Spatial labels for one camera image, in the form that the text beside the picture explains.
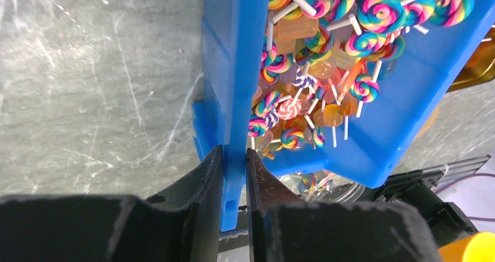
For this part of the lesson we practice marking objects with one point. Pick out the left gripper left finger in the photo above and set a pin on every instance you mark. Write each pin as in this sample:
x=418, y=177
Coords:
x=179, y=223

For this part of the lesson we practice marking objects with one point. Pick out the clear glass jar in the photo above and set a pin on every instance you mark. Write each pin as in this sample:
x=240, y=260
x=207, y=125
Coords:
x=323, y=186

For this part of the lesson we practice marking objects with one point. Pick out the orange plastic scoop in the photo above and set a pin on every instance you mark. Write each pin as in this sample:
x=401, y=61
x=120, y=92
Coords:
x=476, y=248

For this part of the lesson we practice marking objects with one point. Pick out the blue plastic candy bin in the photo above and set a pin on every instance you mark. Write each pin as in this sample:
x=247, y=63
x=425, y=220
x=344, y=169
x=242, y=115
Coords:
x=231, y=47

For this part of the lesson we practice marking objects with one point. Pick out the gold square candy tin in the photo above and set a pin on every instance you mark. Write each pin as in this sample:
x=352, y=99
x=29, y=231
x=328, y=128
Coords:
x=479, y=68

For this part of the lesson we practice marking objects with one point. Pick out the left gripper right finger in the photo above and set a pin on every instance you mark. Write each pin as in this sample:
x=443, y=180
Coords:
x=283, y=227

